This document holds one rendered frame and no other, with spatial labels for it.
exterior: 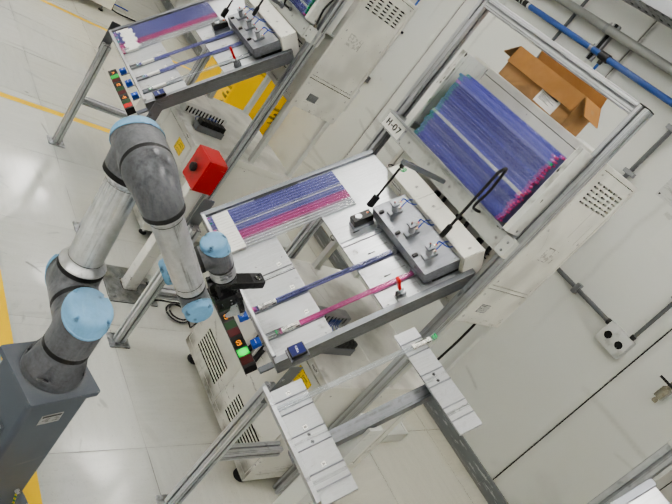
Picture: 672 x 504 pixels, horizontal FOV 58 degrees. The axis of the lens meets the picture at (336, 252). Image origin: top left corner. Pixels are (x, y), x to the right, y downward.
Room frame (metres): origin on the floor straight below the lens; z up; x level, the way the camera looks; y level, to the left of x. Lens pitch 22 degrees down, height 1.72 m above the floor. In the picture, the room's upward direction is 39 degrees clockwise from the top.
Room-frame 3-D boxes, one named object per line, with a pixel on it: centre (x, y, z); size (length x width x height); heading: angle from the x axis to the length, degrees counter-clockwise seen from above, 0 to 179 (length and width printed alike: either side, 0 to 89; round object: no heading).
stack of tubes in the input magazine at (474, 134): (2.10, -0.17, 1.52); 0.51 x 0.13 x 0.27; 51
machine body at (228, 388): (2.23, -0.20, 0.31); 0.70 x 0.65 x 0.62; 51
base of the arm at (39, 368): (1.13, 0.36, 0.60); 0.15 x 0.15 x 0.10
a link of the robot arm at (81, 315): (1.14, 0.36, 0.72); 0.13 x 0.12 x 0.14; 48
